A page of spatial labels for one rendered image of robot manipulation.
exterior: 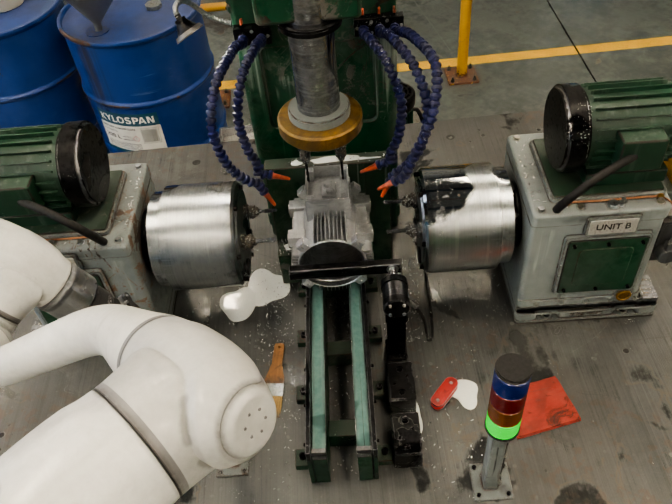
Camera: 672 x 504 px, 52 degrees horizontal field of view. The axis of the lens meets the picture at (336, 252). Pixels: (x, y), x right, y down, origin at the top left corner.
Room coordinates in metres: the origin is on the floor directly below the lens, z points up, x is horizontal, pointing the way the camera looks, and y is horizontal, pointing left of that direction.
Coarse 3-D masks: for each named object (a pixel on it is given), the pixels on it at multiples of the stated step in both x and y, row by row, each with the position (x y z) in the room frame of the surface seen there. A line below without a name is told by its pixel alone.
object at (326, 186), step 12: (312, 168) 1.26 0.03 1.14; (324, 168) 1.26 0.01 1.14; (336, 168) 1.26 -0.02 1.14; (312, 180) 1.25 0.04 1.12; (324, 180) 1.25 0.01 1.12; (336, 180) 1.24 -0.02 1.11; (348, 180) 1.20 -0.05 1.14; (312, 192) 1.21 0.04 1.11; (324, 192) 1.19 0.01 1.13; (336, 192) 1.20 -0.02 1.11; (348, 192) 1.16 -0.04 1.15; (312, 204) 1.15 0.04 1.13; (324, 204) 1.15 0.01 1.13; (336, 204) 1.15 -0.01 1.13; (348, 204) 1.14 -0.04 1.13; (312, 216) 1.15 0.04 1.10; (348, 216) 1.15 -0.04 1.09
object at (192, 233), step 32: (160, 192) 1.24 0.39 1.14; (192, 192) 1.20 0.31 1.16; (224, 192) 1.18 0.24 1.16; (160, 224) 1.12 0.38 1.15; (192, 224) 1.11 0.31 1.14; (224, 224) 1.10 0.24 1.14; (160, 256) 1.08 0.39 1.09; (192, 256) 1.07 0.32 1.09; (224, 256) 1.06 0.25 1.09; (192, 288) 1.08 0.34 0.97
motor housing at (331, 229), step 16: (352, 208) 1.19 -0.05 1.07; (304, 224) 1.15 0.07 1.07; (320, 224) 1.12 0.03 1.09; (336, 224) 1.12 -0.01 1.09; (352, 224) 1.13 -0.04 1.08; (320, 240) 1.07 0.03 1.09; (336, 240) 1.07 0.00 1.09; (368, 240) 1.10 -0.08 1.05; (304, 256) 1.13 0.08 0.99; (320, 256) 1.16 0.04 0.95; (336, 256) 1.16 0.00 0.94; (352, 256) 1.14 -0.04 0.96; (368, 256) 1.06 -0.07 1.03; (320, 288) 1.07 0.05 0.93
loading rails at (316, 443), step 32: (352, 288) 1.07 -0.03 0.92; (320, 320) 0.99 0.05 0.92; (352, 320) 0.98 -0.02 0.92; (320, 352) 0.90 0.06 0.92; (352, 352) 0.89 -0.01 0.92; (320, 384) 0.81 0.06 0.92; (384, 384) 0.86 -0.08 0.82; (320, 416) 0.74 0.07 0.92; (320, 448) 0.66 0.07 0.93; (384, 448) 0.70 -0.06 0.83; (320, 480) 0.65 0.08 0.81
